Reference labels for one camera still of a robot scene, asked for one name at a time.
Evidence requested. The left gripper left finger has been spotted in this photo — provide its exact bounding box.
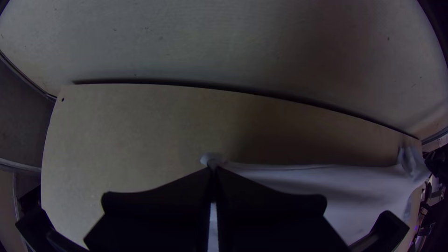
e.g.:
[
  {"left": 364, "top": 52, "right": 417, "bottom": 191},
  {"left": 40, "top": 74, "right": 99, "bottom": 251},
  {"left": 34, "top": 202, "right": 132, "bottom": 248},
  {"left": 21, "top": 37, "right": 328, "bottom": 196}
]
[{"left": 83, "top": 167, "right": 214, "bottom": 252}]

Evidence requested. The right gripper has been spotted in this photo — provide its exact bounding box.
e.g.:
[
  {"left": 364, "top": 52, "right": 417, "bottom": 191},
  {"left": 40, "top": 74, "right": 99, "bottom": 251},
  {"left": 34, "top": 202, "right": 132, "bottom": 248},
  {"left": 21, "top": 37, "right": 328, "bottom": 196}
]
[{"left": 423, "top": 147, "right": 448, "bottom": 182}]

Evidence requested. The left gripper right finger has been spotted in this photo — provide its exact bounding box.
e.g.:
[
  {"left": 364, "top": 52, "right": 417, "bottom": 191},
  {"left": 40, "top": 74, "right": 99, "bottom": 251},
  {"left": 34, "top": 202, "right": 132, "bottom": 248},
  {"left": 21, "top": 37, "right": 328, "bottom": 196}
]
[{"left": 214, "top": 167, "right": 351, "bottom": 252}]

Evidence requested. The grey t-shirt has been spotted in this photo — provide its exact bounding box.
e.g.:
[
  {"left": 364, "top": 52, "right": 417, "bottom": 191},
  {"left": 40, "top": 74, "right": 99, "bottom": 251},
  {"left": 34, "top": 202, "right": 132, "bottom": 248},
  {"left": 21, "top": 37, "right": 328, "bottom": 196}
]
[{"left": 200, "top": 145, "right": 431, "bottom": 252}]

